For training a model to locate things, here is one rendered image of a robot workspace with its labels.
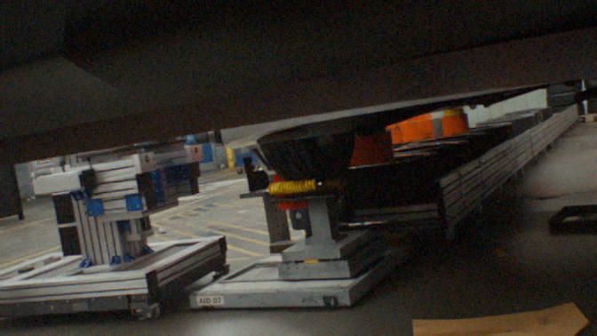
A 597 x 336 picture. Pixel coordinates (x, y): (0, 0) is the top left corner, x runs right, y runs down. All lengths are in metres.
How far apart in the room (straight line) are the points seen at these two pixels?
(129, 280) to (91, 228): 0.53
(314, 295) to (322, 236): 0.36
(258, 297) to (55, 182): 1.11
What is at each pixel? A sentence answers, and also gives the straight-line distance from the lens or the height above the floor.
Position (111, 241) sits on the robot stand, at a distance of 3.57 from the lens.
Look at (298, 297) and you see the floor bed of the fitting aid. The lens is 2.91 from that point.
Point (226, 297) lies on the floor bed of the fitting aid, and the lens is 3.10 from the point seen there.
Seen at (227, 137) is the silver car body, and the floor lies 0.79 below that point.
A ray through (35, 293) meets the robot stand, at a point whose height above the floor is 0.18.
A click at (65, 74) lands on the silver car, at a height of 0.86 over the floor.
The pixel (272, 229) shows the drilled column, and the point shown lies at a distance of 4.01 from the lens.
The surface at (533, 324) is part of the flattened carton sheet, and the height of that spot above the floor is 0.01.
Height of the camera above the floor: 0.78
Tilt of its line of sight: 4 degrees down
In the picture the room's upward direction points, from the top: 9 degrees counter-clockwise
